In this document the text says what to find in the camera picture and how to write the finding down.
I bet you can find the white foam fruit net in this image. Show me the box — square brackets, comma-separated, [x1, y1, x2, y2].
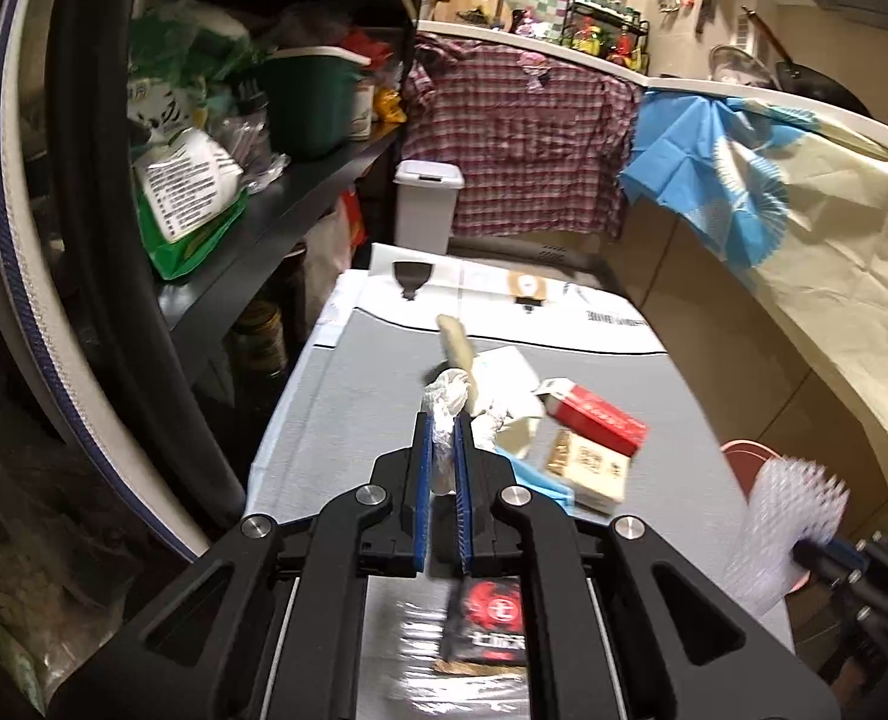
[722, 457, 849, 617]

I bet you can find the blue beige cloth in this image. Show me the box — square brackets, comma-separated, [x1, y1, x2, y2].
[620, 91, 888, 437]

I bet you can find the white tissue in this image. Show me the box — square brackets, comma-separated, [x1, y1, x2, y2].
[423, 369, 473, 496]

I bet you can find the green plastic container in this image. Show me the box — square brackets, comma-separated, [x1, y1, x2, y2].
[257, 46, 371, 160]

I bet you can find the white small trash bin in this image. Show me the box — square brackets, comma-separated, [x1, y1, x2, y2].
[395, 160, 465, 255]

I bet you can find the black wok pan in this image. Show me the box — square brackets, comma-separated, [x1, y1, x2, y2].
[743, 7, 871, 117]

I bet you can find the red cigarette box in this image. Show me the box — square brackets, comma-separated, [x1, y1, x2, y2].
[535, 379, 649, 458]

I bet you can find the pink plastic basin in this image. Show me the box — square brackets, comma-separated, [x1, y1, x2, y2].
[721, 439, 808, 598]

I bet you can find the green white bag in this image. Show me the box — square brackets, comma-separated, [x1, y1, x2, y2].
[133, 127, 247, 281]

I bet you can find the beige paper bag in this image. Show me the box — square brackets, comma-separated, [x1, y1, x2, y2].
[436, 314, 478, 413]

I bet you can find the red plaid shirt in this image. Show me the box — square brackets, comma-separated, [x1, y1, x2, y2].
[402, 32, 643, 239]

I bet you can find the blue face mask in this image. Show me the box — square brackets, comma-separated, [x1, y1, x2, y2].
[494, 447, 574, 515]

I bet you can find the white paper napkin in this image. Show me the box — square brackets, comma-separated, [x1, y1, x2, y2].
[472, 346, 545, 460]

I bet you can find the black shelf unit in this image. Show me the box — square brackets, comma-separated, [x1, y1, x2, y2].
[45, 0, 423, 407]

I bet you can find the beige tissue pack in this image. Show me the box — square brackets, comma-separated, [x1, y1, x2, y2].
[545, 429, 629, 514]

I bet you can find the black red snack packet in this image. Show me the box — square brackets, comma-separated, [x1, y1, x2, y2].
[433, 577, 527, 676]

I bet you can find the black spice rack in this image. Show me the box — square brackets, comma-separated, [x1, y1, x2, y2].
[560, 0, 650, 75]

